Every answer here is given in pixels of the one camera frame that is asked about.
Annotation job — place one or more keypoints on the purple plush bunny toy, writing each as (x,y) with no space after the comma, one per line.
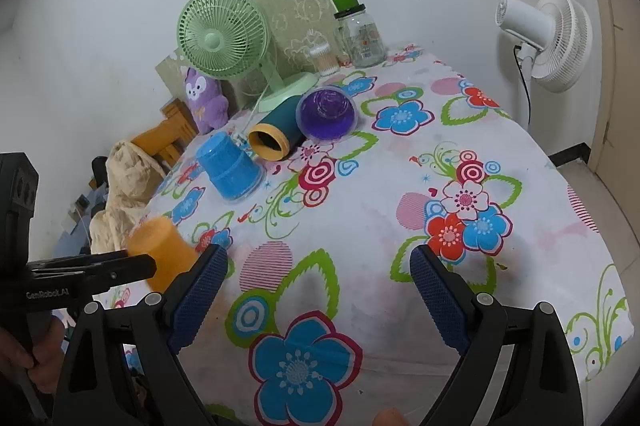
(205,100)

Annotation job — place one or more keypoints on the purple plastic cup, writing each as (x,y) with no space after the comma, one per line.
(326,113)

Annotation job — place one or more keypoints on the orange plastic cup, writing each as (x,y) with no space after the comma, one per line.
(161,240)

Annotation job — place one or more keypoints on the toothpick container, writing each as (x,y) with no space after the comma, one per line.
(324,59)

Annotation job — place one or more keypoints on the green patterned board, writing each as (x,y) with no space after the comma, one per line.
(296,27)

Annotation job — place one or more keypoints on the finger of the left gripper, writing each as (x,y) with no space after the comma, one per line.
(90,272)

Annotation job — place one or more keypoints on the green desk fan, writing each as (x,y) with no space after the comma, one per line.
(230,39)

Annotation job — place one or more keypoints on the floral tablecloth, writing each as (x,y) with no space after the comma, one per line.
(319,322)

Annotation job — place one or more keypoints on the blue plastic cup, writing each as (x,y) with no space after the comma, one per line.
(231,170)

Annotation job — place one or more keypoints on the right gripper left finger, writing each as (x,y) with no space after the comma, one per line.
(122,366)

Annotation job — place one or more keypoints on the teal and yellow cup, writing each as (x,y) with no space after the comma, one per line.
(274,137)

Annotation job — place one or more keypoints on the wooden chair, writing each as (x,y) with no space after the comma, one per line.
(166,142)

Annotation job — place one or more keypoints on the glass jar with black lid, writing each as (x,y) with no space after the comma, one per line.
(359,37)

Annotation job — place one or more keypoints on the white standing fan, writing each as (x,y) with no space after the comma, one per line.
(553,42)

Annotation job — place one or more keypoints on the beige puffer jacket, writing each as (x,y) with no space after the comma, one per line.
(125,200)

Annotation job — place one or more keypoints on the blue bedding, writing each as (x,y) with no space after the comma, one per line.
(75,238)

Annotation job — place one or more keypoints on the person's left hand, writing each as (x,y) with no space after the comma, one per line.
(43,364)

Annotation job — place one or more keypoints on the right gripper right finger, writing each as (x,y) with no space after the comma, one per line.
(541,385)

